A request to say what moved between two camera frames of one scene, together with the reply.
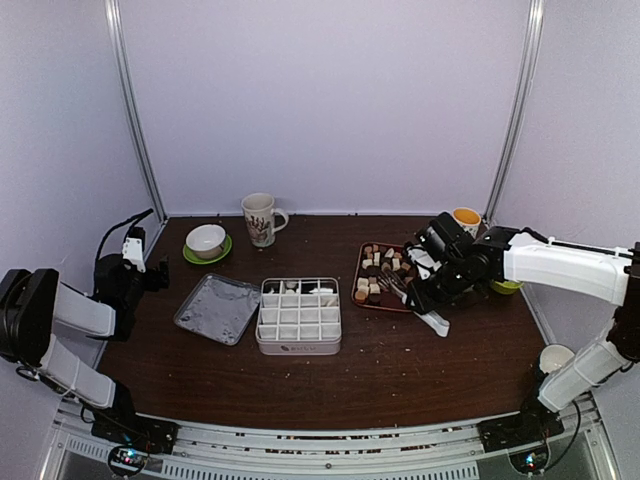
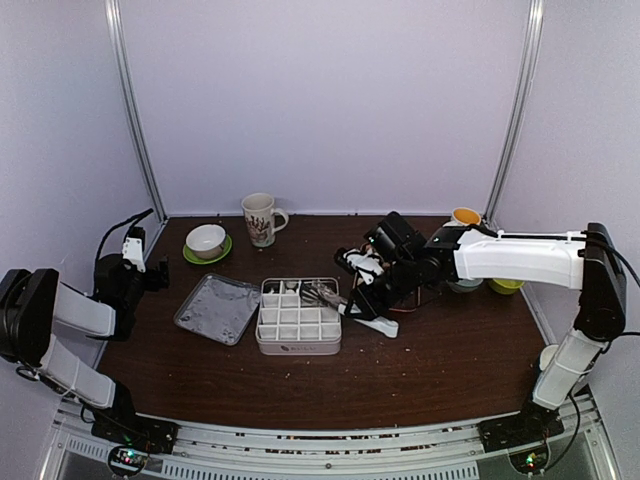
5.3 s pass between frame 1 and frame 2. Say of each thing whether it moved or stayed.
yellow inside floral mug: stayed
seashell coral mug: stayed
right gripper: moved
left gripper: stayed
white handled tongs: moved
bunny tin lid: stayed
